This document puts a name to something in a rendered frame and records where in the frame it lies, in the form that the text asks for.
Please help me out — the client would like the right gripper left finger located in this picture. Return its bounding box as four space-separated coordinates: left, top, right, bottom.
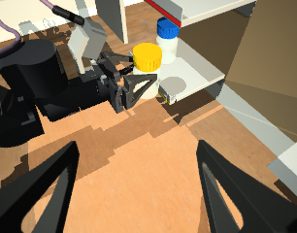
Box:
0 141 80 233

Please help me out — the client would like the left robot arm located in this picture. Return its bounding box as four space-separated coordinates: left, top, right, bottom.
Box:
0 17 108 148

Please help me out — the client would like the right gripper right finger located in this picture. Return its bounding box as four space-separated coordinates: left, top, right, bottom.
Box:
196 140 297 233

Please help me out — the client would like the white bottle with blue cap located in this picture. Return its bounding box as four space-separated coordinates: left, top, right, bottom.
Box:
156 17 180 64

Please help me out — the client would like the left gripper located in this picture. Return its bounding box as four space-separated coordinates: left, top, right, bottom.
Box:
68 23 157 114

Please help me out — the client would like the clear bottle with yellow cap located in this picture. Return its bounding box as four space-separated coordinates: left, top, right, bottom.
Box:
133 43 162 100

